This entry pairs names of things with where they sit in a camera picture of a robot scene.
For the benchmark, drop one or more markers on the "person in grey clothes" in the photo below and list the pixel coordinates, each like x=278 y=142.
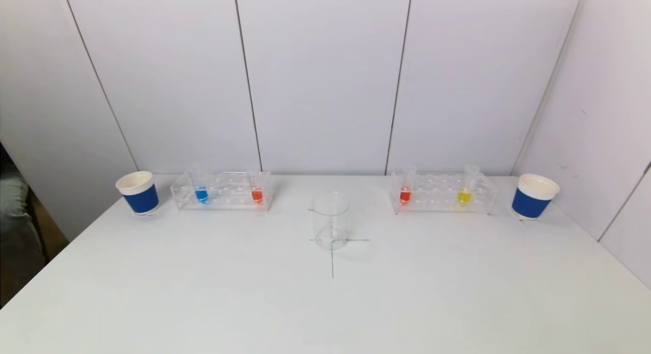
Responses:
x=15 y=211

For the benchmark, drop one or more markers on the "yellow pigment test tube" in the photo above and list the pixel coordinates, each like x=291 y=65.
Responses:
x=464 y=197

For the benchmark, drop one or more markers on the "clear glass beaker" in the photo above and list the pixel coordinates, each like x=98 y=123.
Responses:
x=330 y=222

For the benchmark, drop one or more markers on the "clear acrylic test tube rack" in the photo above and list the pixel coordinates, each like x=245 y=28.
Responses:
x=437 y=194
x=229 y=192

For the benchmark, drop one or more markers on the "blue white paper cup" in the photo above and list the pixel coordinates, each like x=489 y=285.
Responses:
x=141 y=199
x=531 y=202

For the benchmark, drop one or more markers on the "red pigment test tube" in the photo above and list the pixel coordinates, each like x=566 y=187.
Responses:
x=257 y=195

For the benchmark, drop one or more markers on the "blue pigment test tube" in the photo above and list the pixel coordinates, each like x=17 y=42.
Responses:
x=201 y=195

